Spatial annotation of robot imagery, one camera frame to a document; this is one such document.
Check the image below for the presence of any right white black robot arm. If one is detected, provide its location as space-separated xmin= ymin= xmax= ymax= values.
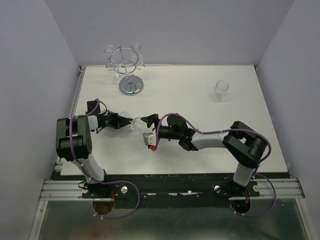
xmin=141 ymin=113 xmax=272 ymax=196

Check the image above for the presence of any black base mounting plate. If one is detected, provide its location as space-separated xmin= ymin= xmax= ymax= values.
xmin=82 ymin=173 xmax=260 ymax=209

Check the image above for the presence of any short textured wine glass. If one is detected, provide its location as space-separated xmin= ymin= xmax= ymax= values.
xmin=212 ymin=80 xmax=229 ymax=102

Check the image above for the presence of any aluminium rail frame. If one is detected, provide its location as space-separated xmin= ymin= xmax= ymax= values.
xmin=38 ymin=65 xmax=305 ymax=240

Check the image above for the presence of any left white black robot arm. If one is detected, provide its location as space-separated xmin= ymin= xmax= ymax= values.
xmin=55 ymin=99 xmax=133 ymax=198

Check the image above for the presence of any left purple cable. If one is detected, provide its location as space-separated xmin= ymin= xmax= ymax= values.
xmin=68 ymin=98 xmax=141 ymax=221

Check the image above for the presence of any chrome wine glass rack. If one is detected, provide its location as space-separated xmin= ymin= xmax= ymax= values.
xmin=107 ymin=45 xmax=144 ymax=96

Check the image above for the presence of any back right textured glass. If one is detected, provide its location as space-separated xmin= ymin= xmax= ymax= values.
xmin=131 ymin=43 xmax=145 ymax=69

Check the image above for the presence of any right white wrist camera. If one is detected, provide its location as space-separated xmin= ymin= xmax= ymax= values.
xmin=142 ymin=132 xmax=157 ymax=151

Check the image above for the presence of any tall stemmed wine glass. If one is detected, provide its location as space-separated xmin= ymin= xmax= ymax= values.
xmin=119 ymin=111 xmax=150 ymax=134

